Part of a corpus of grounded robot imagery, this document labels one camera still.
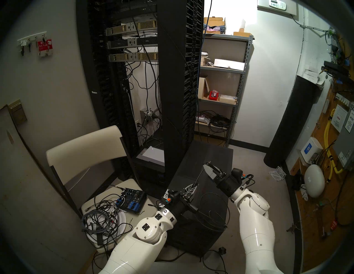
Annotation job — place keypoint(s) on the black power plug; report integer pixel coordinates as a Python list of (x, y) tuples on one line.
[(222, 250)]

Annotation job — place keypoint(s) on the small red bin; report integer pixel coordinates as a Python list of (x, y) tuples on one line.
[(213, 96)]

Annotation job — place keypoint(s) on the red round tag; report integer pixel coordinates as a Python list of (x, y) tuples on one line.
[(334, 224)]

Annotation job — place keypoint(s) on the low flat cardboard box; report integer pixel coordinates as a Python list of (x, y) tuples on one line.
[(242, 34)]

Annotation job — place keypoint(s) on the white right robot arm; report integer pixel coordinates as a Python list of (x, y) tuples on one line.
[(254, 221)]

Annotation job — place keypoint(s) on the black blue audio mixer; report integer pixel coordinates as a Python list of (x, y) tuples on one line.
[(132, 200)]

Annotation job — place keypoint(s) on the white paper notice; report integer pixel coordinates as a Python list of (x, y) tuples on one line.
[(339, 118)]

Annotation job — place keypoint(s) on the flat tan box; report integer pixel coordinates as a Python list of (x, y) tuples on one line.
[(228, 99)]

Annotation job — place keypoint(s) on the small cardboard box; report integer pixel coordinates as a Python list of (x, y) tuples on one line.
[(204, 62)]

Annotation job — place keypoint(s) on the cream folding chair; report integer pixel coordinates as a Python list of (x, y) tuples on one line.
[(83, 146)]

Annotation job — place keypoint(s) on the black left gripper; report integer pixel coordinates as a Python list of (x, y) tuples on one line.
[(185, 208)]

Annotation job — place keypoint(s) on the leaning grey board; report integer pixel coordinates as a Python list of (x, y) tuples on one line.
[(27, 193)]

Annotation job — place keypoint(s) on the white plastic package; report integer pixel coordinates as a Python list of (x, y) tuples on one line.
[(202, 120)]

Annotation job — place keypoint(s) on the white power strip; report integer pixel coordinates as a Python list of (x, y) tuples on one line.
[(304, 193)]

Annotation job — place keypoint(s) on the black wall-mounted device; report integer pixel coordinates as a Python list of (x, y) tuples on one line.
[(334, 69)]

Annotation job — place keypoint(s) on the brown cardboard box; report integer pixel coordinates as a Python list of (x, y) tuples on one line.
[(214, 22)]

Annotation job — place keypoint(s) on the grey wall outlet box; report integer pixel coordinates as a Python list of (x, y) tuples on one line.
[(149, 116)]

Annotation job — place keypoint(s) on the black workstation tower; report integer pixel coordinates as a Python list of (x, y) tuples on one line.
[(210, 154)]

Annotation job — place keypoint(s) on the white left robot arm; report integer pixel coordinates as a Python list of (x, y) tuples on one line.
[(138, 240)]

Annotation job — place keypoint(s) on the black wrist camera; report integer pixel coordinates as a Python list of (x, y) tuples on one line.
[(171, 196), (238, 174)]

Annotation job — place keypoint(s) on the gold-faced rack switch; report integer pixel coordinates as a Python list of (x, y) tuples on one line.
[(130, 27), (132, 56)]

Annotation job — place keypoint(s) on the silver flat device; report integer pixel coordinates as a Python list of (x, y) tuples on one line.
[(152, 156)]

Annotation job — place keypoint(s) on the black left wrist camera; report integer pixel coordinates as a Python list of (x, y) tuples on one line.
[(171, 196)]

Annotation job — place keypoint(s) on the grey metal shelf unit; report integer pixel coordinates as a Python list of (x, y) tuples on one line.
[(221, 69)]

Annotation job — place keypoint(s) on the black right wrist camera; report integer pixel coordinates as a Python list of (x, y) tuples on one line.
[(238, 174)]

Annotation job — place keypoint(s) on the dark hanging key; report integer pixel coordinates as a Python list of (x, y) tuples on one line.
[(29, 47), (22, 50)]

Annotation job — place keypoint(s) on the white alarm keypad panel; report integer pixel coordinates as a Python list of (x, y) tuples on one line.
[(278, 5)]

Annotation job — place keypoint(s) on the beige wall box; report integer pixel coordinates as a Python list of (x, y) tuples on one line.
[(17, 113)]

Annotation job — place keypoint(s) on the grey utility box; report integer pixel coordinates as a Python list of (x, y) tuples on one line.
[(347, 146)]

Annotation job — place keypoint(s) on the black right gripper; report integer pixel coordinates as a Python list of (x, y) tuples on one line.
[(229, 185)]

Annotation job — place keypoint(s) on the white egg-shaped device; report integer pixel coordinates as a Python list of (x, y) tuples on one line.
[(314, 181)]

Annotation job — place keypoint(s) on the black server rack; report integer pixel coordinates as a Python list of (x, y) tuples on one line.
[(177, 83)]

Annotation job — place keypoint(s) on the open cardboard box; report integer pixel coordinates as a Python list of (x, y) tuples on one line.
[(202, 88)]

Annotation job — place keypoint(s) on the pink plastic bag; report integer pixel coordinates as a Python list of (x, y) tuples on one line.
[(214, 29)]

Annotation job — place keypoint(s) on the white flat box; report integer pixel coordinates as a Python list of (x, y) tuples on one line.
[(229, 64)]

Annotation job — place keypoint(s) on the white key hook rail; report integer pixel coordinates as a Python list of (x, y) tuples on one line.
[(31, 39)]

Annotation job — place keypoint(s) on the small white box stack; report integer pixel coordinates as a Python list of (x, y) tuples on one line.
[(312, 74)]

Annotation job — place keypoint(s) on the white router blue label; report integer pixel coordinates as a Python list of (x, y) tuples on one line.
[(311, 150)]

